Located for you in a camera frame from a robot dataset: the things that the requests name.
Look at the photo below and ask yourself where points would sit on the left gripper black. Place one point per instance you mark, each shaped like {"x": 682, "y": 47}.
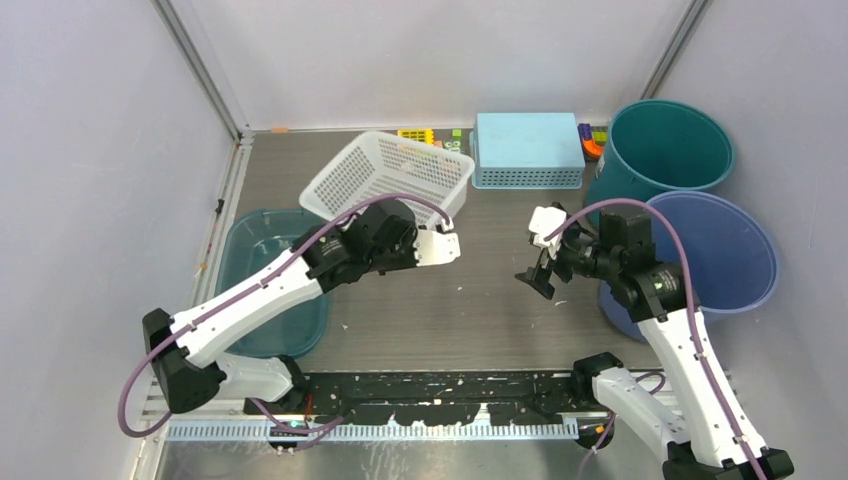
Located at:
{"x": 411, "y": 261}

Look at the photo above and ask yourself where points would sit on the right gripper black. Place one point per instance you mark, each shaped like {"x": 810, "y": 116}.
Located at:
{"x": 539, "y": 277}

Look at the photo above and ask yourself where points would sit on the white perforated plastic basket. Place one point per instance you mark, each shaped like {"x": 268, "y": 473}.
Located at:
{"x": 376, "y": 163}

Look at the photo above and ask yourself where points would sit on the light blue perforated basket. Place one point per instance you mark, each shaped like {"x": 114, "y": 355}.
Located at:
{"x": 527, "y": 151}

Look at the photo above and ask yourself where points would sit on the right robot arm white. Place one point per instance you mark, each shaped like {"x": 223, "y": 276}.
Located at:
{"x": 709, "y": 435}

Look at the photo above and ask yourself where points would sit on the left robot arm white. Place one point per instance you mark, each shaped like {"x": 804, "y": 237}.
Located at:
{"x": 188, "y": 349}

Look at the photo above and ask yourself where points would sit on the yellow toy block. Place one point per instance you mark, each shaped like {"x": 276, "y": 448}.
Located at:
{"x": 422, "y": 135}

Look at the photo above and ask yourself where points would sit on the green monster toy block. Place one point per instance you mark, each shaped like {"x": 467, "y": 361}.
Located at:
{"x": 454, "y": 142}

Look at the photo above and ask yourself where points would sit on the orange purple toy blocks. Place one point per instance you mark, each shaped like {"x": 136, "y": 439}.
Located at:
{"x": 593, "y": 140}

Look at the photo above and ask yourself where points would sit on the teal round bucket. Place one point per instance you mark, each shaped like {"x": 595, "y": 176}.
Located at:
{"x": 656, "y": 146}

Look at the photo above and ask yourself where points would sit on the blue round bucket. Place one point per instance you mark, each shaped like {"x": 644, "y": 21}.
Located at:
{"x": 734, "y": 264}

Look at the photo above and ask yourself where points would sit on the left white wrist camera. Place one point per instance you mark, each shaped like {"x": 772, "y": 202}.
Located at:
{"x": 432, "y": 248}

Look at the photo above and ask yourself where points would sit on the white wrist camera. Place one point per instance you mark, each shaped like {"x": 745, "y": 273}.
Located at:
{"x": 432, "y": 248}
{"x": 542, "y": 226}

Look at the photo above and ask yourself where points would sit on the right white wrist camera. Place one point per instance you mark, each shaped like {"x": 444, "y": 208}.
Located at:
{"x": 542, "y": 226}

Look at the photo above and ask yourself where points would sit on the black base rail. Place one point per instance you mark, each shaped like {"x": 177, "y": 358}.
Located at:
{"x": 439, "y": 398}

